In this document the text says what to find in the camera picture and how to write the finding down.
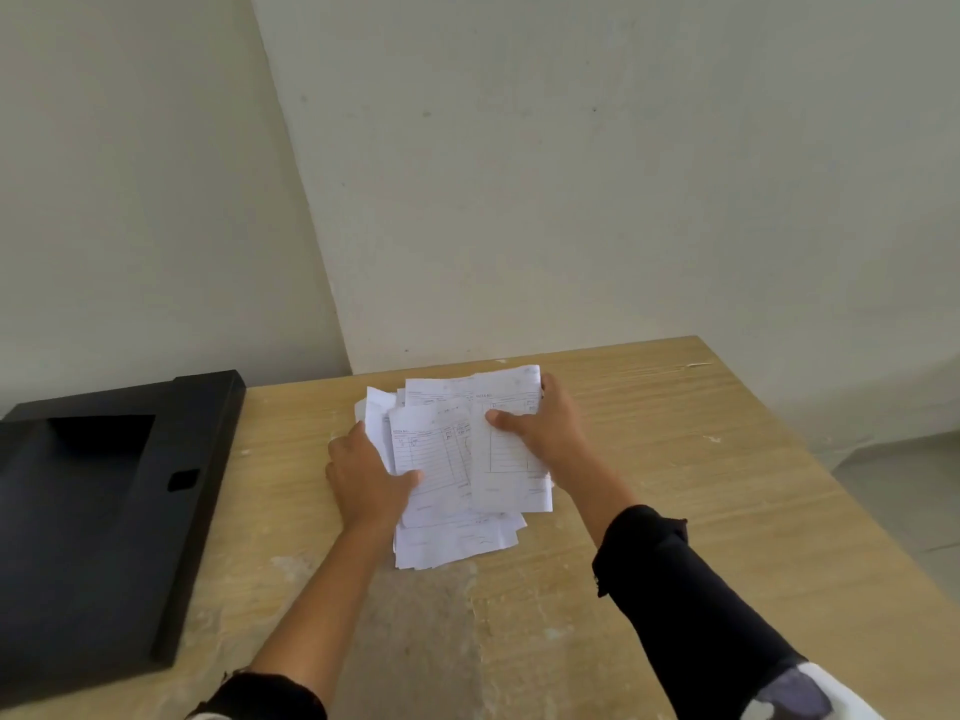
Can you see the person's right thumb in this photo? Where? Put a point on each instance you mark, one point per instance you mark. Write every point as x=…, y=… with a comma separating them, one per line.
x=508, y=420

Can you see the pile of white paper receipts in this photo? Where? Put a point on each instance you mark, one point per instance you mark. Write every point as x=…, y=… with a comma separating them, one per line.
x=461, y=464

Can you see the person's right hand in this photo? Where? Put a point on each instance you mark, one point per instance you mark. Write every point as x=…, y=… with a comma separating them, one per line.
x=546, y=433

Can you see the person's left hand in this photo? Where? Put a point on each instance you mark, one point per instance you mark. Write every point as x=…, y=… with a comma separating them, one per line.
x=365, y=485

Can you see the person's right forearm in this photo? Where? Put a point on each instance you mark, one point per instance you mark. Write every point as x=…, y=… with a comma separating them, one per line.
x=679, y=592

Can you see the black flat box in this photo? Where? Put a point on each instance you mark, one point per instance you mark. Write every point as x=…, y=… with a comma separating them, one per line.
x=97, y=517

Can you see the person's left thumb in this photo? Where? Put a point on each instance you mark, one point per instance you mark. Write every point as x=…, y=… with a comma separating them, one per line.
x=403, y=482

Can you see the person's left forearm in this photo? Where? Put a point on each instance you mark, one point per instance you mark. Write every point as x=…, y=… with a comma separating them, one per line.
x=328, y=602

